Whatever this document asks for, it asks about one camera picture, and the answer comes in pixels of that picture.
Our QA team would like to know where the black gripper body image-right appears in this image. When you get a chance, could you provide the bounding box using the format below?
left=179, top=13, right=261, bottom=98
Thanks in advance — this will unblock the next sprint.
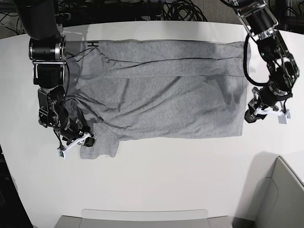
left=248, top=86, right=292, bottom=117

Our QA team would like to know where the black robot arm image-left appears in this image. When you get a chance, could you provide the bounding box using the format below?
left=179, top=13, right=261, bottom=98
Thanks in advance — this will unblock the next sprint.
left=14, top=0, right=95, bottom=156

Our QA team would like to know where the grey chair bottom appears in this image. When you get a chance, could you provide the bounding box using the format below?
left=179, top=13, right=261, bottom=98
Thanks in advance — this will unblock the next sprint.
left=55, top=209, right=232, bottom=228

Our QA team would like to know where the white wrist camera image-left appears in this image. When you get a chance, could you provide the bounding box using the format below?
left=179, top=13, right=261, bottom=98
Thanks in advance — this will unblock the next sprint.
left=57, top=146, right=70, bottom=160

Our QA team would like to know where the grey T-shirt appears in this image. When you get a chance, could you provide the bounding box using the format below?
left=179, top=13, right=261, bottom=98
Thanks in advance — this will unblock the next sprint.
left=66, top=40, right=247, bottom=159

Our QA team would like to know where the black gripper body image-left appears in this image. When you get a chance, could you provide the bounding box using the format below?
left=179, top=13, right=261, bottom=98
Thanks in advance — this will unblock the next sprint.
left=53, top=116, right=95, bottom=147

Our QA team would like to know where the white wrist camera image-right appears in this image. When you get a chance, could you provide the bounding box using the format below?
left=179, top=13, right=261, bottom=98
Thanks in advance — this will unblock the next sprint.
left=278, top=109, right=291, bottom=124

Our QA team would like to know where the black cable bundle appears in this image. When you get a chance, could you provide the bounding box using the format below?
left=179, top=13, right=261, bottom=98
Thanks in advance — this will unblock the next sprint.
left=163, top=1, right=209, bottom=22

